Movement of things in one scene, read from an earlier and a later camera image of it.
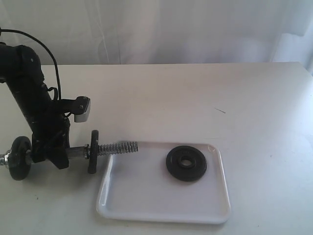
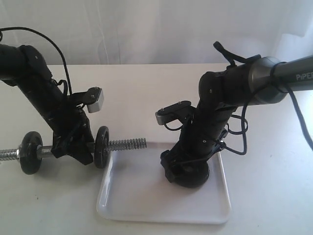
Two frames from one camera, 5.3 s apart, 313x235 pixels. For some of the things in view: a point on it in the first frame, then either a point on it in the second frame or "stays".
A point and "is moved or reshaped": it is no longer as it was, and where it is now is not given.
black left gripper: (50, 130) → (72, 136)
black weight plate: (94, 151) is moved or reshaped
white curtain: (163, 32) stays
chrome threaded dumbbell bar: (84, 151) is moved or reshaped
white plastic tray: (137, 187) stays
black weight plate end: (20, 158) is moved or reshaped
